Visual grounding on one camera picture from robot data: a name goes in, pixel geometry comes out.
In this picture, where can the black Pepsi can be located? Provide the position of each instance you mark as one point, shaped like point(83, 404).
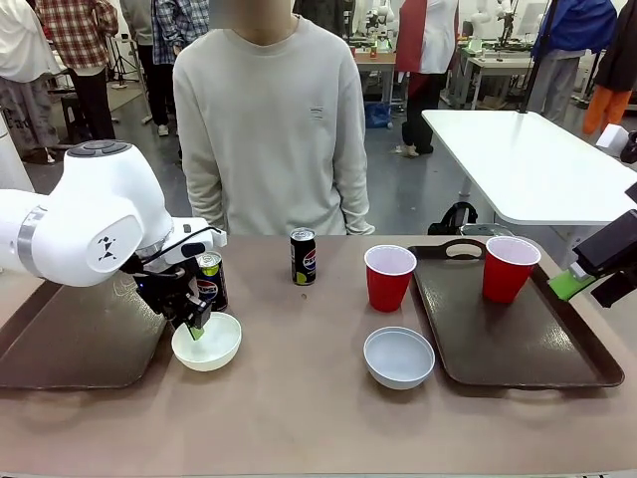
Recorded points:
point(216, 289)
point(303, 259)

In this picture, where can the black backpack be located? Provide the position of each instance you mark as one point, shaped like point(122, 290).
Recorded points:
point(455, 219)

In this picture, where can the white bowl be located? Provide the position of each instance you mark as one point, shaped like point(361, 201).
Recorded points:
point(214, 348)

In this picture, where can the black tripod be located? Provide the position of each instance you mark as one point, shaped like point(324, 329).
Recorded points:
point(124, 60)

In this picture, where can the small white box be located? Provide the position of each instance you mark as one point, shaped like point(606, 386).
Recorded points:
point(612, 137)

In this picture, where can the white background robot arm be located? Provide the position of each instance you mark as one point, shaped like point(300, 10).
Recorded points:
point(480, 17)

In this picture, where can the brown plastic tray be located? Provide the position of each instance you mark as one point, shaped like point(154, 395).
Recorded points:
point(74, 343)
point(512, 343)

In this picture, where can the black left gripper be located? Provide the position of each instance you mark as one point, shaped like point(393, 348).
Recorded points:
point(164, 286)

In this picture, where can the person in red plaid shirt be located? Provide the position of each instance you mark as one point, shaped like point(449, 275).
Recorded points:
point(82, 55)

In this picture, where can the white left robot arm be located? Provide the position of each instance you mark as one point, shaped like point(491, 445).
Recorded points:
point(74, 219)

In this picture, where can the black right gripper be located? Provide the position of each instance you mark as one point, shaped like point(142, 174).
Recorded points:
point(609, 241)

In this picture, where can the person in red white top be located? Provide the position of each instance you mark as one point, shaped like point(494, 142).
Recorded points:
point(425, 65)

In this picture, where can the person in orange trousers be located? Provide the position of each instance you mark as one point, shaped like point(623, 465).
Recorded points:
point(614, 84)

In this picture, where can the person in blue jacket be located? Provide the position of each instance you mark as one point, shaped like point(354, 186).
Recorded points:
point(567, 50)

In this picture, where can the red plastic cup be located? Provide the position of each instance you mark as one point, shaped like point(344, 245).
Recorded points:
point(388, 284)
point(507, 274)

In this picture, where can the white side table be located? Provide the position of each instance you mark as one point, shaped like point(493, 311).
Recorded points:
point(527, 164)

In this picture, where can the pale grey bowl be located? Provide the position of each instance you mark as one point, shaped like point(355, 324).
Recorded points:
point(398, 361)

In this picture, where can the person's left forearm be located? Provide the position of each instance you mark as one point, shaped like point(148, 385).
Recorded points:
point(353, 199)

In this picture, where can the black stool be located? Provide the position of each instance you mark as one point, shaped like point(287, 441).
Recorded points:
point(74, 117)

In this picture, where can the person's right forearm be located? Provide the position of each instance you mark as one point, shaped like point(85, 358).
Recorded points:
point(204, 194)

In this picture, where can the person in beige sweatshirt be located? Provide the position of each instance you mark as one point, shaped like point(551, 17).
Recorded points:
point(269, 124)

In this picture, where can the black pole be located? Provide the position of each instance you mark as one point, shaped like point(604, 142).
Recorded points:
point(535, 60)

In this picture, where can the person in blue plaid shirt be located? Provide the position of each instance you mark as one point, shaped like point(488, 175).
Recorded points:
point(169, 50)

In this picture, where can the blue bin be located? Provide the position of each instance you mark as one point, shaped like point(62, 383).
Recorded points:
point(377, 115)

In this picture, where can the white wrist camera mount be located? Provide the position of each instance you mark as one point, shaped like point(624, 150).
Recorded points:
point(199, 234)

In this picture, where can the grey workbench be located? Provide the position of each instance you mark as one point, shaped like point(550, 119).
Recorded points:
point(497, 70)

